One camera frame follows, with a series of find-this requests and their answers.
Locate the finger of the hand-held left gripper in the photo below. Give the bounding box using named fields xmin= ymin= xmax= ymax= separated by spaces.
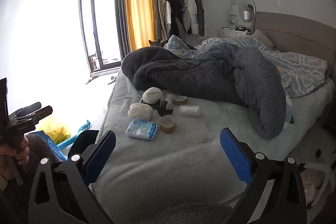
xmin=24 ymin=106 xmax=53 ymax=124
xmin=11 ymin=102 xmax=42 ymax=119

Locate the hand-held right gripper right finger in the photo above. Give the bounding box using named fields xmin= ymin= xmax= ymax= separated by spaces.
xmin=219 ymin=127 xmax=307 ymax=224

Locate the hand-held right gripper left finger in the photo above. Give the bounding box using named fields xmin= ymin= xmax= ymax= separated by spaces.
xmin=28 ymin=130 xmax=117 ymax=224

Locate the blue white tissue packet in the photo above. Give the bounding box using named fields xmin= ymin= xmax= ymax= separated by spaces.
xmin=125 ymin=118 xmax=160 ymax=140

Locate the white paper ball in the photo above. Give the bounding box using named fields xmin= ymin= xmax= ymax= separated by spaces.
xmin=128 ymin=102 xmax=154 ymax=121

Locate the clear plastic wrapper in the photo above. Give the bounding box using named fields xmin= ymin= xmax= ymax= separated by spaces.
xmin=179 ymin=105 xmax=200 ymax=117

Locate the cardboard tape roll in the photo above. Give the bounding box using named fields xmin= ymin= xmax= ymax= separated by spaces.
xmin=159 ymin=115 xmax=176 ymax=133

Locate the brown tape roll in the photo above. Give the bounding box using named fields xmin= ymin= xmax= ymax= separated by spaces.
xmin=172 ymin=95 xmax=188 ymax=106

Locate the black plastic object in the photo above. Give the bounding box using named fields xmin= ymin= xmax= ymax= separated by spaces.
xmin=140 ymin=98 xmax=174 ymax=117

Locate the white sock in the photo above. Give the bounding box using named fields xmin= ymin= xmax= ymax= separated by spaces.
xmin=142 ymin=87 xmax=162 ymax=104

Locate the person's left hand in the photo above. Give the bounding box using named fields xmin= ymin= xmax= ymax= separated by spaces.
xmin=0 ymin=136 xmax=30 ymax=182

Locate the yellow plastic bag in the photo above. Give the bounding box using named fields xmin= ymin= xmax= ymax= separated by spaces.
xmin=39 ymin=116 xmax=72 ymax=144

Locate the person's left leg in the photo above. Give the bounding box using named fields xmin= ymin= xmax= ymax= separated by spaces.
xmin=25 ymin=134 xmax=61 ymax=163

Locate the person's leg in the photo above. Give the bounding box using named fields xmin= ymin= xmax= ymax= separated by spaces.
xmin=139 ymin=202 xmax=232 ymax=224
xmin=25 ymin=134 xmax=61 ymax=163

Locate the teal foam toy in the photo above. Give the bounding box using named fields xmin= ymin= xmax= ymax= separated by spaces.
xmin=56 ymin=120 xmax=91 ymax=151

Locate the blue paper bag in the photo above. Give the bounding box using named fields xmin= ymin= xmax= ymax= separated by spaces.
xmin=28 ymin=130 xmax=68 ymax=161

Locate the person's right leg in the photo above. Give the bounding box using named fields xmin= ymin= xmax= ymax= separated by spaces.
xmin=139 ymin=202 xmax=232 ymax=224

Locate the white spotted rug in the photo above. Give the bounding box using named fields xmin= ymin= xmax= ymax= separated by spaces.
xmin=286 ymin=119 xmax=336 ymax=214

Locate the grey fleece blanket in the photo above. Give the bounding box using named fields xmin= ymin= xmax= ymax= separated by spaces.
xmin=121 ymin=42 xmax=290 ymax=139

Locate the black framed glass door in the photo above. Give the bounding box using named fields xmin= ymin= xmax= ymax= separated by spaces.
xmin=79 ymin=0 xmax=124 ymax=75

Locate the blue cloud print duvet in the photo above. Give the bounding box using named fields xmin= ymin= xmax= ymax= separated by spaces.
xmin=164 ymin=35 xmax=328 ymax=123

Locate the white dressing table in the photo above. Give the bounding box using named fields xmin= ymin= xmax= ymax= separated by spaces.
xmin=219 ymin=27 xmax=252 ymax=39

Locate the beige pillow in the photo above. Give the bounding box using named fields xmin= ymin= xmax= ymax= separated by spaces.
xmin=252 ymin=28 xmax=275 ymax=50

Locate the grey cat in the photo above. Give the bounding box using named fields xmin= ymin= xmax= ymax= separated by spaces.
xmin=148 ymin=38 xmax=168 ymax=48

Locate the beige bed headboard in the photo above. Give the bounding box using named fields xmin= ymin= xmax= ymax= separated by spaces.
xmin=252 ymin=11 xmax=336 ymax=77

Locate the white desktop organizer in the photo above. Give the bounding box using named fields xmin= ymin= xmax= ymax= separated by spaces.
xmin=228 ymin=5 xmax=239 ymax=29

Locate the grey hanging garment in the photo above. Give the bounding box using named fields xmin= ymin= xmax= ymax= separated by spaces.
xmin=194 ymin=0 xmax=206 ymax=37

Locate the yellow curtain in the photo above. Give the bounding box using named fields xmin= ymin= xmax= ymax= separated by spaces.
xmin=123 ymin=0 xmax=155 ymax=50

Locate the round white mirror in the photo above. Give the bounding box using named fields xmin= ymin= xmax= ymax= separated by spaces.
xmin=238 ymin=0 xmax=256 ymax=34

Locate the white jacket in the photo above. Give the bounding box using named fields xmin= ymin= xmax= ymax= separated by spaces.
xmin=175 ymin=0 xmax=200 ymax=35

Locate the beige coat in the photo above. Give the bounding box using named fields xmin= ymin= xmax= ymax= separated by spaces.
xmin=157 ymin=0 xmax=171 ymax=41

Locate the black jacket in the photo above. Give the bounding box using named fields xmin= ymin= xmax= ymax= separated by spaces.
xmin=163 ymin=0 xmax=185 ymax=35

